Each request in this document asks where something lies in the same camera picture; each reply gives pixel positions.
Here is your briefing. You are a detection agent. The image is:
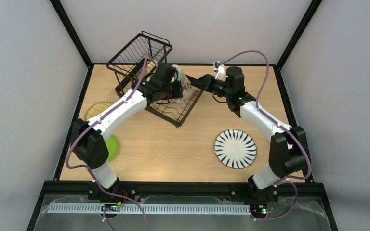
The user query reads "beige patterned mug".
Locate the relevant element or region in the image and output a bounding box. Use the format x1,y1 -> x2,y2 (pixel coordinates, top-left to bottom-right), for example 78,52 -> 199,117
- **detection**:
172,64 -> 195,103

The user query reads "yellow cup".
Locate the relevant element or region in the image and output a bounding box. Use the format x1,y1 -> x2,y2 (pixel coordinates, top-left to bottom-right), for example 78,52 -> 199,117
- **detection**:
144,61 -> 156,81

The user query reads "black wire dish rack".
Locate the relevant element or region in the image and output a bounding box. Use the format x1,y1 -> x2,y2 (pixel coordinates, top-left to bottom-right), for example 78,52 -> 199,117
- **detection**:
106,31 -> 202,128

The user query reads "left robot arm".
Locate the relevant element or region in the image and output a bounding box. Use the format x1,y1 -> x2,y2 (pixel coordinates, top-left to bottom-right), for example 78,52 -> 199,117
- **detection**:
65,63 -> 183,189

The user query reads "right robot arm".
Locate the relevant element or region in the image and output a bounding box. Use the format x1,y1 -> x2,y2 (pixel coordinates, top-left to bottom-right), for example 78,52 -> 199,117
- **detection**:
190,66 -> 311,192

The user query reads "blue striped white plate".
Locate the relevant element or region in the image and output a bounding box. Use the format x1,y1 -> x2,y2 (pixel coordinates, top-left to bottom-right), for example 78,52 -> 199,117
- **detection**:
213,129 -> 257,169

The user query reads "woven bamboo coaster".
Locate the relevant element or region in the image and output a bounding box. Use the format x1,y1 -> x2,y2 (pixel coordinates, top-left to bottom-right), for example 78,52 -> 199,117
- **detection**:
83,101 -> 113,121

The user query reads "green plate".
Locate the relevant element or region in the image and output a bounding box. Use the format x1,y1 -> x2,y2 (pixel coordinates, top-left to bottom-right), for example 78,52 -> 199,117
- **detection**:
106,135 -> 120,162

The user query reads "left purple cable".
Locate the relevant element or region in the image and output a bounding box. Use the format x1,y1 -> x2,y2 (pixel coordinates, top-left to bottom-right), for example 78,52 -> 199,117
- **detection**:
65,52 -> 157,231

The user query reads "black frame front rail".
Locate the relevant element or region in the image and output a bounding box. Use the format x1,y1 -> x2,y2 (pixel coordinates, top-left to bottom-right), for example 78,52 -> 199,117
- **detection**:
40,181 -> 325,203

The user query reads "white slotted cable duct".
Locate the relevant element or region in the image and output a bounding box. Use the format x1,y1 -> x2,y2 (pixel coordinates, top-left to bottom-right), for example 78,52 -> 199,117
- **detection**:
47,203 -> 251,215

